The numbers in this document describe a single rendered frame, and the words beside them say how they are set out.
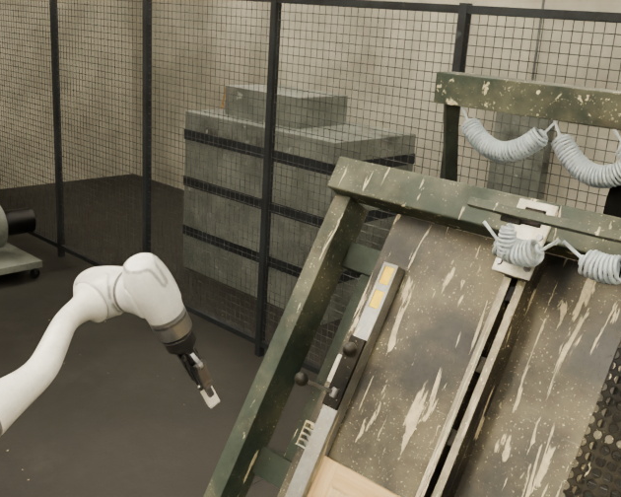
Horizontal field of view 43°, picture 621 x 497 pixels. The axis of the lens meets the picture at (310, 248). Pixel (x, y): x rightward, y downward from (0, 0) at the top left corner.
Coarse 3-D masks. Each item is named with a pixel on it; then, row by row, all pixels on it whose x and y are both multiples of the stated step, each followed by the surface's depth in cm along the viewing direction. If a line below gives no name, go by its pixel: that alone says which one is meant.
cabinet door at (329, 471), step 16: (320, 464) 207; (336, 464) 204; (320, 480) 205; (336, 480) 202; (352, 480) 200; (368, 480) 197; (320, 496) 203; (336, 496) 201; (352, 496) 198; (368, 496) 196; (384, 496) 193
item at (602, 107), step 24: (456, 72) 257; (456, 96) 251; (480, 96) 245; (504, 96) 240; (528, 96) 234; (552, 96) 229; (576, 96) 225; (600, 96) 220; (456, 120) 259; (576, 120) 226; (600, 120) 221; (456, 144) 262; (456, 168) 266
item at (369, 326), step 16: (400, 272) 213; (384, 288) 212; (368, 304) 213; (384, 304) 211; (368, 320) 211; (368, 336) 209; (368, 352) 211; (352, 384) 209; (320, 416) 209; (336, 416) 207; (320, 432) 208; (336, 432) 209; (320, 448) 206; (304, 464) 207; (304, 480) 205; (288, 496) 206; (304, 496) 205
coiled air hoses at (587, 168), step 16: (464, 112) 252; (464, 128) 249; (480, 128) 247; (480, 144) 245; (496, 144) 242; (512, 144) 238; (528, 144) 235; (544, 144) 234; (560, 144) 228; (576, 144) 229; (496, 160) 244; (512, 160) 241; (560, 160) 229; (576, 160) 225; (576, 176) 229; (592, 176) 222; (608, 176) 219
